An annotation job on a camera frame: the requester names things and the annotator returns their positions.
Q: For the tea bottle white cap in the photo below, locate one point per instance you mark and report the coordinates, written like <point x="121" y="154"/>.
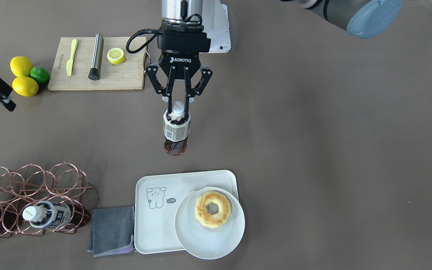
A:
<point x="176" y="128"/>

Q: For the folded grey cloth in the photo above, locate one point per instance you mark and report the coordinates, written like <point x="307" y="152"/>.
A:
<point x="112" y="231"/>

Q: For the yellow plastic knife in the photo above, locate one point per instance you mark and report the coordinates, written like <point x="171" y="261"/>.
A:
<point x="70" y="61"/>

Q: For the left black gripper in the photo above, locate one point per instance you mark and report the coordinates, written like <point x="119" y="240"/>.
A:
<point x="180" y="60"/>

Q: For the green lime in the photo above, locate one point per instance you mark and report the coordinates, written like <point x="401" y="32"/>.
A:
<point x="40" y="75"/>

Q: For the yellow lemon lower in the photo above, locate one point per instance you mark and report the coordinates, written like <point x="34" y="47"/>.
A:
<point x="25" y="86"/>

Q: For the steel muddler black tip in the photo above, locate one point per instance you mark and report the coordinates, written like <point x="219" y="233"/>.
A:
<point x="94" y="73"/>

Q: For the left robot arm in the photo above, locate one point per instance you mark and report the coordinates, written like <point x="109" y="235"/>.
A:
<point x="361" y="18"/>

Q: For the white round plate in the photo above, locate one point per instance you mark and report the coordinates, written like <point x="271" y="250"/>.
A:
<point x="204" y="242"/>

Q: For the half lemon slice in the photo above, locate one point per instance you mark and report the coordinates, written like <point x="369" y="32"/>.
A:
<point x="116" y="56"/>

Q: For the cream rectangular serving tray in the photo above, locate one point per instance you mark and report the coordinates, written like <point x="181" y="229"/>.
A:
<point x="157" y="199"/>

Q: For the copper wire bottle rack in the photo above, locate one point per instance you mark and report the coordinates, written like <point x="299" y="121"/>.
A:
<point x="30" y="184"/>

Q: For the bamboo cutting board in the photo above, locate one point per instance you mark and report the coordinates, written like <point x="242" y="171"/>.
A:
<point x="128" y="75"/>

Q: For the yellow lemon upper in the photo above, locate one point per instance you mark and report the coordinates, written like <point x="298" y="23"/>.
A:
<point x="21" y="66"/>

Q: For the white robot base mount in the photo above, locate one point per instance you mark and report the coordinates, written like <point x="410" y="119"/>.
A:
<point x="217" y="26"/>

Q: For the yellow lemon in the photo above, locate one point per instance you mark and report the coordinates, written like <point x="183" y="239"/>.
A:
<point x="21" y="66"/>
<point x="25" y="86"/>

